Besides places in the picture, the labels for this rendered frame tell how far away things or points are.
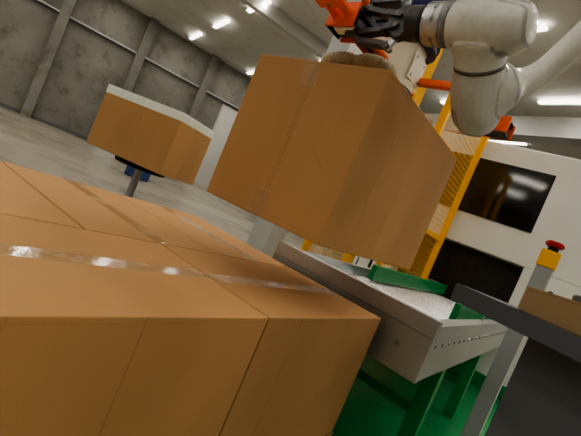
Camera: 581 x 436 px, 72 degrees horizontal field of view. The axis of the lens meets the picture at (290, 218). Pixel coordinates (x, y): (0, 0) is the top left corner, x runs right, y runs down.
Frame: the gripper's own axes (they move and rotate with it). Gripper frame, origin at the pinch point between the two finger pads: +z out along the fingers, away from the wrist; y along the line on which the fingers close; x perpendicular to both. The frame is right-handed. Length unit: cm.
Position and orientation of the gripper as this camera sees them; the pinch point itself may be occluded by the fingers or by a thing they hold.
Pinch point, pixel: (349, 22)
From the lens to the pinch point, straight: 110.4
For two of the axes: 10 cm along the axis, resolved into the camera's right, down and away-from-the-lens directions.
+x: 5.7, 2.1, 7.9
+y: -3.9, 9.2, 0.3
